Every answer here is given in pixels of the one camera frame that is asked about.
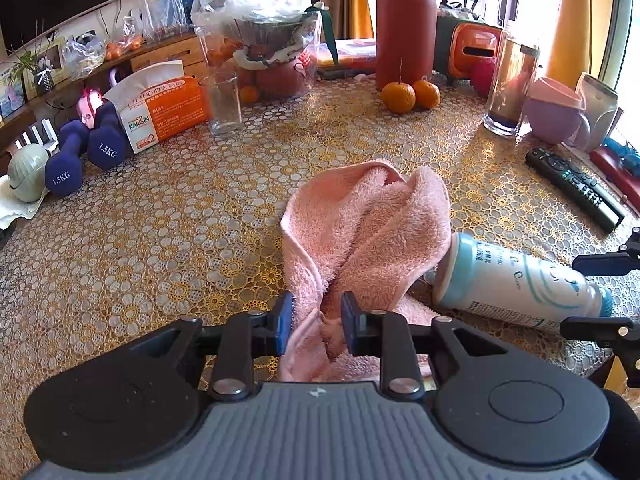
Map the clear box with orange lid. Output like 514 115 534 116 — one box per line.
317 38 379 71

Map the small potted plant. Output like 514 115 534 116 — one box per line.
9 49 56 92

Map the white handled mug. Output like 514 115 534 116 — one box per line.
574 72 620 151

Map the yellow curtain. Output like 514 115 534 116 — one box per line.
544 0 632 82

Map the dark green box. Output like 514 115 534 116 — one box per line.
434 12 461 76

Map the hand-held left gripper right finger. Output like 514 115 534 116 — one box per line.
340 290 502 402

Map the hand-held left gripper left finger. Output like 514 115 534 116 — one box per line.
129 291 296 402

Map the pink towel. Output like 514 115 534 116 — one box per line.
277 158 454 384

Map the red thermos jug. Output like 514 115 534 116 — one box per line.
354 0 439 92

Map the pale green round container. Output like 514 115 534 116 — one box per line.
7 143 51 205

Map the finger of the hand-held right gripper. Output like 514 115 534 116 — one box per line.
559 317 640 389
572 227 640 277

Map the black remote control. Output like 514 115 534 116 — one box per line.
524 147 629 234

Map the tangerine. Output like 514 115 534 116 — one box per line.
380 81 417 114
413 78 442 110

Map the white bottle with blue cap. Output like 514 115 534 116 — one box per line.
432 232 614 334

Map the pink and purple cup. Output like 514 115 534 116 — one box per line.
524 76 591 146

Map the plastic bag of fruit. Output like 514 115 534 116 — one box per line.
191 0 322 104

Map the white cloth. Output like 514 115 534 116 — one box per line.
0 175 49 234

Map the orange tissue holder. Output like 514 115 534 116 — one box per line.
452 22 504 86

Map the orange tissue pack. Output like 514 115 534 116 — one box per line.
102 58 210 155

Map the blue dumbbell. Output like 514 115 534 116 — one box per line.
44 119 91 198
87 102 134 171

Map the red pouch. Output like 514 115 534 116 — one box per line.
589 145 640 191

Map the clear glass tea bottle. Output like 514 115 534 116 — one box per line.
483 29 541 137

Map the clear drinking glass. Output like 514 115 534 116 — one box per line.
198 70 244 136

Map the blue crinkled plastic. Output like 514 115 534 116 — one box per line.
604 137 640 166

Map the white photo frame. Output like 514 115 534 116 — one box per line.
22 37 69 101

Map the wooden television stand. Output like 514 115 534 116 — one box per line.
0 30 208 161

